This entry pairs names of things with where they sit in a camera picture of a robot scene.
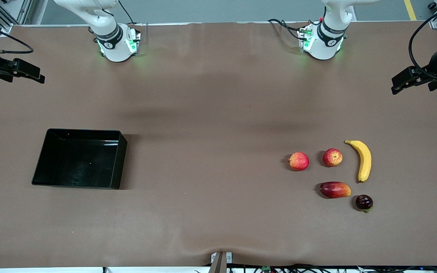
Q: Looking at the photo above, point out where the yellow banana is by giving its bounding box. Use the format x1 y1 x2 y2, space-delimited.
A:
344 140 372 183

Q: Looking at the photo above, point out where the black plastic box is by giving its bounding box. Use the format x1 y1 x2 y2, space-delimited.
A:
32 128 128 190

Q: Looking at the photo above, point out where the red yellow apple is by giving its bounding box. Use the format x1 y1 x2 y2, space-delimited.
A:
322 148 343 168

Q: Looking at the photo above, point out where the red apple left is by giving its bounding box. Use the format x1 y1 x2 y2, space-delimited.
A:
288 152 310 171

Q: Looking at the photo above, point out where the dark purple mangosteen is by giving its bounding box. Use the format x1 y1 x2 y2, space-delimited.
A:
355 195 374 213

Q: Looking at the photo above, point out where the red mango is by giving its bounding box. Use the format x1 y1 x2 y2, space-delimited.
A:
319 181 352 199

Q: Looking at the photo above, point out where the table cover sheet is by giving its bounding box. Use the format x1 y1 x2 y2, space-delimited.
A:
0 21 437 268

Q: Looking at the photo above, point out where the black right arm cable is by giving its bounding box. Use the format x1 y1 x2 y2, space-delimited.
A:
0 32 34 54

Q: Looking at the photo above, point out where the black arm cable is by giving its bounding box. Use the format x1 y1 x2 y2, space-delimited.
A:
409 4 437 82
0 32 34 54

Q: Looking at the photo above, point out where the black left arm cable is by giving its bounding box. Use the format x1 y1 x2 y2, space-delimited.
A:
409 4 437 82

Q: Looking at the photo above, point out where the black base cable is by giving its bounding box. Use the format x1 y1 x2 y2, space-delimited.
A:
278 23 303 40
118 0 135 25
268 18 306 33

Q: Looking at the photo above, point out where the grey metal bracket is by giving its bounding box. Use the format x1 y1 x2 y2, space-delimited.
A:
208 251 233 273

